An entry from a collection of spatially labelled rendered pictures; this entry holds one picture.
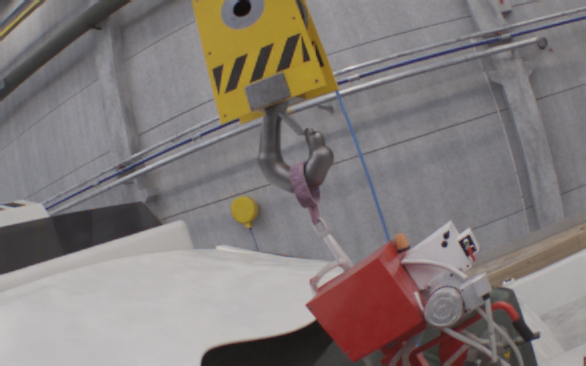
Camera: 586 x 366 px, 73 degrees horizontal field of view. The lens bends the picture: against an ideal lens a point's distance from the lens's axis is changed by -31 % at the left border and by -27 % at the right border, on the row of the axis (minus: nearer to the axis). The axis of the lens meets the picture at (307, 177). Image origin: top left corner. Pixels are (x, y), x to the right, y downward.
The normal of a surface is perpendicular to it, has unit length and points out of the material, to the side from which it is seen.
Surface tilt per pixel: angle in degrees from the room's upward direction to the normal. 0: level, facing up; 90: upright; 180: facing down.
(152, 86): 90
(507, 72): 90
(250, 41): 90
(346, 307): 90
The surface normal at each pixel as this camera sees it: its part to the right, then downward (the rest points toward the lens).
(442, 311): -0.33, -0.07
